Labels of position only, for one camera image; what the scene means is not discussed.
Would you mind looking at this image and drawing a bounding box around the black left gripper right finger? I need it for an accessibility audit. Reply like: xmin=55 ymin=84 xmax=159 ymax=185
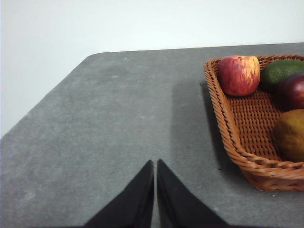
xmin=156 ymin=159 xmax=230 ymax=228

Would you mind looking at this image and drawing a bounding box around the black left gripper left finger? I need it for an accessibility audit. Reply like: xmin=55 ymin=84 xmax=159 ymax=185
xmin=84 ymin=160 xmax=155 ymax=228

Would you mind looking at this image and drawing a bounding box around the green avocado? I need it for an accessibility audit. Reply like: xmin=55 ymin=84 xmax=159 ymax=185
xmin=260 ymin=59 xmax=304 ymax=93

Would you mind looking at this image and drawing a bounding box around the yellow-brown kiwi fruit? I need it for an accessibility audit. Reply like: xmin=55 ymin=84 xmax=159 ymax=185
xmin=274 ymin=109 xmax=304 ymax=162

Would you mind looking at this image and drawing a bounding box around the red yellow apple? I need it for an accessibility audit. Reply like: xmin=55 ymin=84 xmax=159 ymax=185
xmin=218 ymin=55 xmax=261 ymax=96

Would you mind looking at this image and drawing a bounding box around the brown wicker basket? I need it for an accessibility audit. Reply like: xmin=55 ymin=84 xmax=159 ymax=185
xmin=203 ymin=54 xmax=304 ymax=192

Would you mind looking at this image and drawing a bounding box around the dark red plum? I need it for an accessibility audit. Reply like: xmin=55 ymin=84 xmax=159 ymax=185
xmin=276 ymin=73 xmax=304 ymax=112

